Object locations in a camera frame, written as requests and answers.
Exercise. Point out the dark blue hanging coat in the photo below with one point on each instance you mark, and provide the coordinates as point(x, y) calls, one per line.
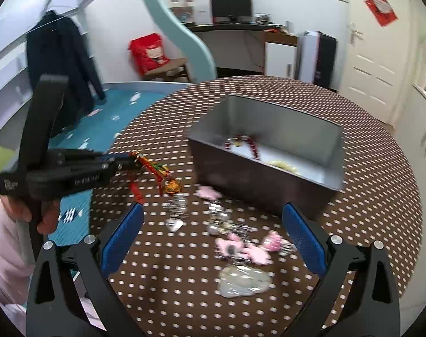
point(55, 46)

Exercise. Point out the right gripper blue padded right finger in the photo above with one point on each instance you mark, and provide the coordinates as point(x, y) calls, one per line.
point(308, 237)

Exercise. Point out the person's left hand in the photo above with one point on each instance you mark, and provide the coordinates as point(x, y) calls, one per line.
point(18, 211)

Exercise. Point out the white small cabinet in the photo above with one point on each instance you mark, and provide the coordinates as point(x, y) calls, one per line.
point(280, 60)

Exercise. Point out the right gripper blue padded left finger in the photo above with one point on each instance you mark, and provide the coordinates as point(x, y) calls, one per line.
point(117, 237)

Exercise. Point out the grey metal tin box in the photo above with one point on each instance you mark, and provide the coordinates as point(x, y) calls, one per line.
point(268, 154)

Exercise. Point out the dark desk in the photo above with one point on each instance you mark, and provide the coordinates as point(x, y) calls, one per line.
point(239, 49)

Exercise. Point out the red cartoon bag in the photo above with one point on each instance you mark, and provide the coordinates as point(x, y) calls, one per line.
point(148, 53)

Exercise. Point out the teal bed sheet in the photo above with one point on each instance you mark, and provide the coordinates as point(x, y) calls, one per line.
point(98, 131)

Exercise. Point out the black computer monitor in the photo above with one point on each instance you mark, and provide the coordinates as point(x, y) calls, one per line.
point(231, 11)

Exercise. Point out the wooden chair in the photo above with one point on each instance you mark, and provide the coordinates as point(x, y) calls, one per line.
point(171, 71)

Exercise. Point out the pale jade pendant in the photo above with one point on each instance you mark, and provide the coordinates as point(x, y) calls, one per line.
point(242, 281)

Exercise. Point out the white sideboard cabinet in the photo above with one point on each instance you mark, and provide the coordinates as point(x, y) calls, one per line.
point(410, 133)

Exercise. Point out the pink sleeve forearm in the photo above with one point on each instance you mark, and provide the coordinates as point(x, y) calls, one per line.
point(14, 273)

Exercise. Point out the white door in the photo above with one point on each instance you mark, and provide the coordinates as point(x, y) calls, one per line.
point(377, 58)

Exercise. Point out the teal bunk bed frame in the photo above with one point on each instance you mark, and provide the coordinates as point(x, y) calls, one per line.
point(197, 52)

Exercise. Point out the red door decoration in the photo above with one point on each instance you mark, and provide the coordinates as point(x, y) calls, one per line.
point(382, 11)

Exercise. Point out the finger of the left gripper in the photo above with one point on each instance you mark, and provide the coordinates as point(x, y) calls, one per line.
point(116, 164)

